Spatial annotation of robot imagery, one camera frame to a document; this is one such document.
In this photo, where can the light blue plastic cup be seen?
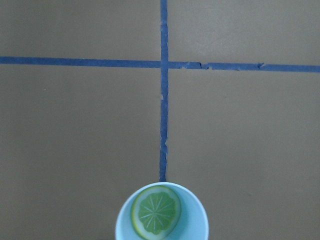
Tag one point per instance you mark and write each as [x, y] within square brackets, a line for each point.
[192, 225]

